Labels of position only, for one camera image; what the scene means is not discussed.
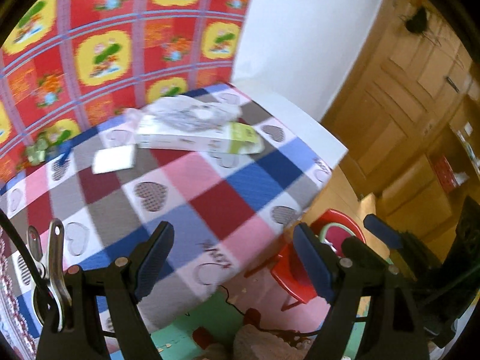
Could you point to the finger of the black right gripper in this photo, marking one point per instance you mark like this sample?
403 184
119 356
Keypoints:
362 255
390 237

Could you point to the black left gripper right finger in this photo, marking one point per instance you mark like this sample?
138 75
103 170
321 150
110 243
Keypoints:
393 327

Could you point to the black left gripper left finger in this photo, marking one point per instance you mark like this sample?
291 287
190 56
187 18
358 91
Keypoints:
123 283

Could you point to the white tissue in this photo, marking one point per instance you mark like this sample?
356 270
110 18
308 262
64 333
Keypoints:
114 159

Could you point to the red green trash bin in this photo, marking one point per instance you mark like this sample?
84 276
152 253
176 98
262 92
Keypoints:
333 234

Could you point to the wooden cabinet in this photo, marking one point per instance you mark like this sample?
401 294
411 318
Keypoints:
416 202

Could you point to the metal spring clamp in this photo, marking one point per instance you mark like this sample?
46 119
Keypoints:
49 265

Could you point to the red perforated basket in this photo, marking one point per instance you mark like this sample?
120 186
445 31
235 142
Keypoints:
444 173

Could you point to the white bedside table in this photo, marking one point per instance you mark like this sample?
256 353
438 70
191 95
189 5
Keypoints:
317 137

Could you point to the checkered heart bed sheet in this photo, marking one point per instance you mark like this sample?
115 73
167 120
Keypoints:
225 208

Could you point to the white green cardboard box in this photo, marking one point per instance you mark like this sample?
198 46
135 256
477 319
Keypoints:
231 138

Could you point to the white printed plastic bag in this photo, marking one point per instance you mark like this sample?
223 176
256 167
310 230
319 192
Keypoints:
186 114

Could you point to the red floral patterned headboard cloth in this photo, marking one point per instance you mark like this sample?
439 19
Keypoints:
69 65

